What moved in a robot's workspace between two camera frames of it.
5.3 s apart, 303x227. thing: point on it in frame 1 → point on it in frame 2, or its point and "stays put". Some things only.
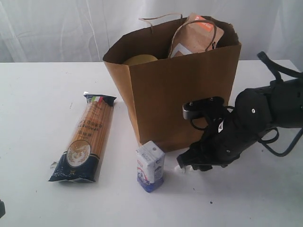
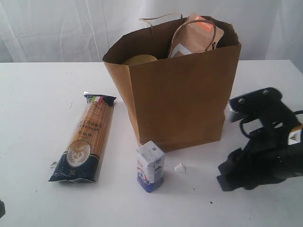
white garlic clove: (178, 170) stays put
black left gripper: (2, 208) stays put
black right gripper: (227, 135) → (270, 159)
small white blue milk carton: (150, 161) stays put
